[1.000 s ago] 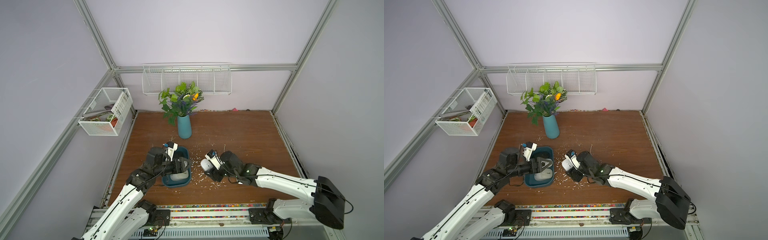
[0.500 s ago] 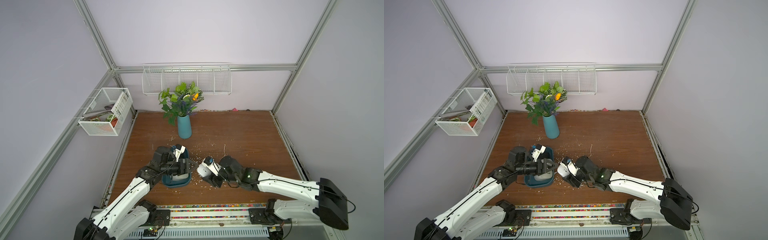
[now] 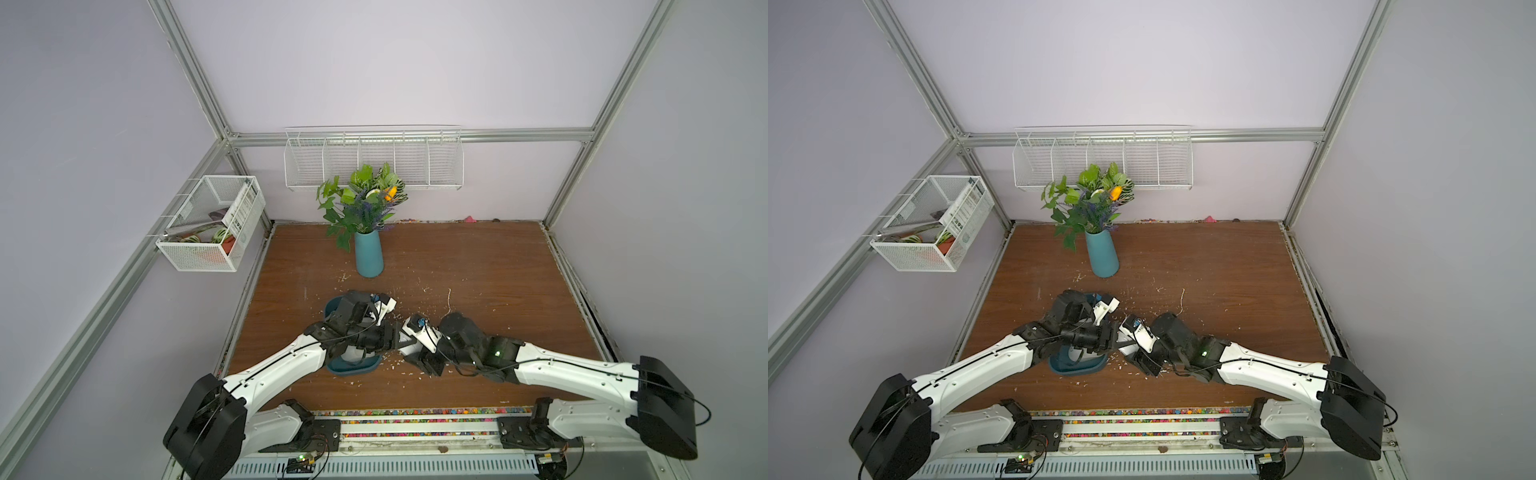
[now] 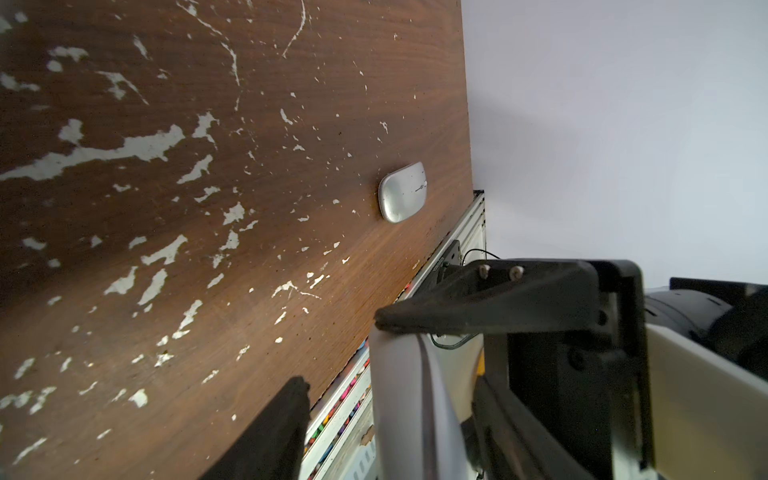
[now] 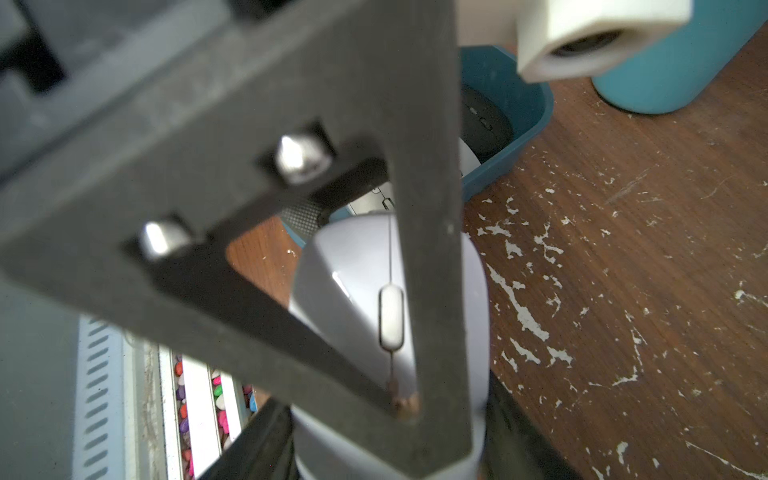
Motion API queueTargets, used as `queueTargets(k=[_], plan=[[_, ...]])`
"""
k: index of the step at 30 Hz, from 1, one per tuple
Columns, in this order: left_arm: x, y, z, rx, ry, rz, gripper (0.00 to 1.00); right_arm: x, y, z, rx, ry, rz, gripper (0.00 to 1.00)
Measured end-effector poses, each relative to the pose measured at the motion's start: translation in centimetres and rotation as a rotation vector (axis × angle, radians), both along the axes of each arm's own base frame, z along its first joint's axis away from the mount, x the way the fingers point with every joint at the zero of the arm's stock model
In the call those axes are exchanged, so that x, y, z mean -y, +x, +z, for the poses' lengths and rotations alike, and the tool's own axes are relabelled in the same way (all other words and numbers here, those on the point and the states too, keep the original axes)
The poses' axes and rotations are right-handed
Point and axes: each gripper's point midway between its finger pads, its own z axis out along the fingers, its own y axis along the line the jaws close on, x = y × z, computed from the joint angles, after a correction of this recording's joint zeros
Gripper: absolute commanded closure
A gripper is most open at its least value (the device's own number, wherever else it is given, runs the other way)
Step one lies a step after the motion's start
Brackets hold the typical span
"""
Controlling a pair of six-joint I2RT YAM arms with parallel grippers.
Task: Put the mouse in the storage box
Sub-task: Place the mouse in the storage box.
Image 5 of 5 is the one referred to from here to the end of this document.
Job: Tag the teal vase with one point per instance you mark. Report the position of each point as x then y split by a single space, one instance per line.
670 74

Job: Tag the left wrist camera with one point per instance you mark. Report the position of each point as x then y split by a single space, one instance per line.
563 39

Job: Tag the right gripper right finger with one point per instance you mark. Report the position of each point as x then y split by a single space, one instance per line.
514 448

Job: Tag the black computer mouse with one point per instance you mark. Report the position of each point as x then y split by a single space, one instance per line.
486 130

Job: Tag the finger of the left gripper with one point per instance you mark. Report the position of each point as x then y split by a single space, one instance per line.
123 184

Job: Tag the teal storage tray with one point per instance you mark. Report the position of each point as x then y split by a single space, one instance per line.
492 71

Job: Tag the light grey mouse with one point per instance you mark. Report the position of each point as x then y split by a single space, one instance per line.
350 289

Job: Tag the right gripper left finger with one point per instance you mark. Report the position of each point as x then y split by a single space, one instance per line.
263 450

